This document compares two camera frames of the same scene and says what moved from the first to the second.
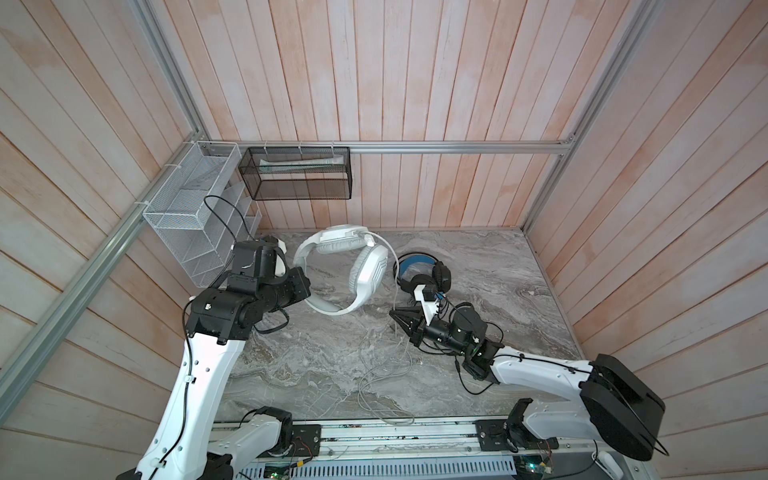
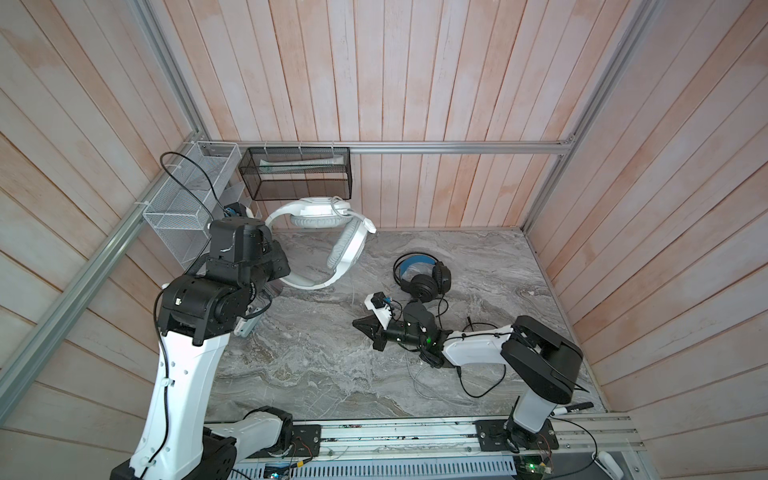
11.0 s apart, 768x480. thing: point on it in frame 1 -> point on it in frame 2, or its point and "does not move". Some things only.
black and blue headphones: x=421 y=268 does not move
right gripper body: x=441 y=332 -> x=398 y=331
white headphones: x=369 y=270 -> x=323 y=212
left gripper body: x=294 y=289 -> x=276 y=261
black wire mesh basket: x=298 y=173 does not move
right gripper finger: x=410 y=316 -> x=369 y=325
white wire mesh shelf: x=203 y=214 does not move
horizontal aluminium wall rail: x=559 y=147 does not move
